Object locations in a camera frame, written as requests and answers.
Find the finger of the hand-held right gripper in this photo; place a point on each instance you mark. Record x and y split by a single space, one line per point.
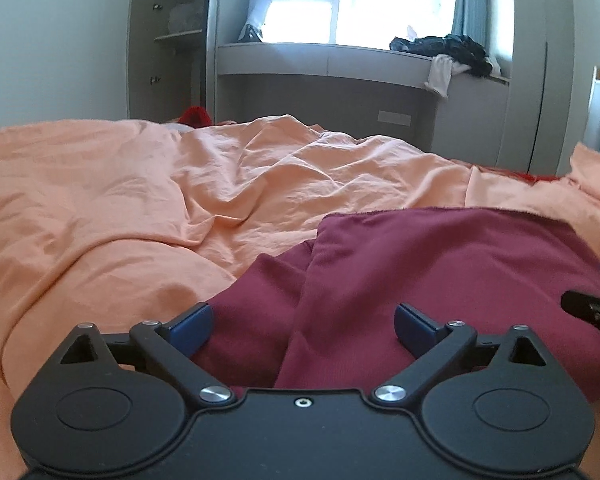
587 306

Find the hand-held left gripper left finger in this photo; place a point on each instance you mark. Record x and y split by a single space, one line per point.
192 330

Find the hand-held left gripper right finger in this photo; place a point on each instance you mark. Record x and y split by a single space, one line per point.
415 327

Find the dark red long-sleeved shirt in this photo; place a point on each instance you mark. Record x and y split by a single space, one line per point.
405 260

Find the pile of dark clothes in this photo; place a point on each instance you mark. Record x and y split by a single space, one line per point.
460 52

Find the orange duvet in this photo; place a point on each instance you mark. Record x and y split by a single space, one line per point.
105 200

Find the tall grey wardrobe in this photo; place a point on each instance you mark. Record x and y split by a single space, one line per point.
535 70

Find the red cloth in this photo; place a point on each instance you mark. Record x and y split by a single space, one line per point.
196 116

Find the white cloth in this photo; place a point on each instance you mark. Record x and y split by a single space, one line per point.
440 77

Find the grey window bench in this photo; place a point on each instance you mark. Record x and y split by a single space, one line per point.
330 80

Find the grey open shelf cabinet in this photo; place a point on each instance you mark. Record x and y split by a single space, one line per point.
145 35

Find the folded white bedding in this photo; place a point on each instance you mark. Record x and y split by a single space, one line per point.
185 17

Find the window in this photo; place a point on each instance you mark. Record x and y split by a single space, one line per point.
380 0

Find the white wall socket plate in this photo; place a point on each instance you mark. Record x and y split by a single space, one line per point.
394 117

